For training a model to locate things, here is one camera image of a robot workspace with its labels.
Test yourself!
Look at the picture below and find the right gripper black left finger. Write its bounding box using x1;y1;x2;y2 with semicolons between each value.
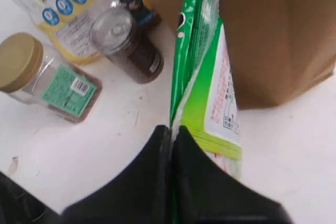
62;125;172;223

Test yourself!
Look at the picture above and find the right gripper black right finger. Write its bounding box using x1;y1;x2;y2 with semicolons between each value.
172;126;288;223

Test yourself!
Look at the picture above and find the green white snack packet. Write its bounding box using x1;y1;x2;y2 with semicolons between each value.
170;0;242;182

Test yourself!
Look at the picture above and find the brown paper bag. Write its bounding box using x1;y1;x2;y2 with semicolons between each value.
133;0;336;110

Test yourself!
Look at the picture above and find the white cotton candy bag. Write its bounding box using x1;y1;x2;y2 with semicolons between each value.
13;0;157;65

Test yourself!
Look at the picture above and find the yellow-lidded clear plastic jar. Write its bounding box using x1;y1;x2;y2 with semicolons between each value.
1;33;102;123

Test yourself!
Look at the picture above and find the clear-lidded dark brown can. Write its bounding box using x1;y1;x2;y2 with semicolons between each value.
89;7;164;84

